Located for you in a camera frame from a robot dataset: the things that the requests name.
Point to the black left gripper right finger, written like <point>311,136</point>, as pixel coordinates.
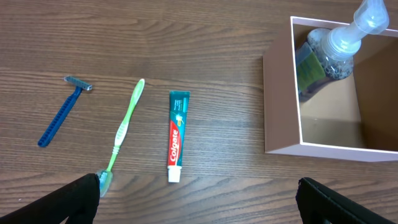
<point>318,204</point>

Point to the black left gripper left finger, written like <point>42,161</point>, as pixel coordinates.
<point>76,202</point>

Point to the green Colgate toothbrush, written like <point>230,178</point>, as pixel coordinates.
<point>106,176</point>

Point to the Colgate toothpaste tube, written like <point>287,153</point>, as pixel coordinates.
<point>179,101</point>

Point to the clear soap pump bottle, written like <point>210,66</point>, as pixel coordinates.
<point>327,54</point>

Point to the blue disposable razor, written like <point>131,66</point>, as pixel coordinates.
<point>64,110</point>

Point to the white cardboard box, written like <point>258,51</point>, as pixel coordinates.
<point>351,119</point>

